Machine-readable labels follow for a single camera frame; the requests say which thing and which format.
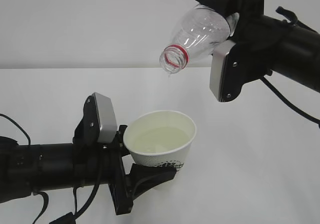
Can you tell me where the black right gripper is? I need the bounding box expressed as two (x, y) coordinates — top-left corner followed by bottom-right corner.
(195, 0), (294, 101)

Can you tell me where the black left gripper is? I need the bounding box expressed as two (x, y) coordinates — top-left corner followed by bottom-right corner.
(72, 96), (176, 215)

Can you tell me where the clear red-label water bottle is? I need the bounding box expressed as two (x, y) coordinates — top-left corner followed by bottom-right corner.
(159, 4), (239, 74)

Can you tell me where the white paper coffee cup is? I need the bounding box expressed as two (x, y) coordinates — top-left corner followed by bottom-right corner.
(124, 110), (197, 171)

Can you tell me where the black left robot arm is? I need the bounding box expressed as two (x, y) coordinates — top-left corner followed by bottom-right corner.
(0, 93), (177, 223)

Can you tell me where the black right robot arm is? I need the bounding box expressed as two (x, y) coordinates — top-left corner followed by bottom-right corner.
(195, 0), (320, 102)

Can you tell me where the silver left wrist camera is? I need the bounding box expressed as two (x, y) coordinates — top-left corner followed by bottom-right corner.
(92, 92), (118, 143)

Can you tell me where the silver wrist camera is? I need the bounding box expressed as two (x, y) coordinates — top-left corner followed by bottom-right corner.
(209, 40), (235, 102)
(92, 92), (118, 143)

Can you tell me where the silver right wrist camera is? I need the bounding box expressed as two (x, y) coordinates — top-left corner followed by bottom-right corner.
(209, 40), (235, 102)

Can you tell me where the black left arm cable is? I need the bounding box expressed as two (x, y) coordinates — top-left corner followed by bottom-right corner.
(0, 113), (103, 224)

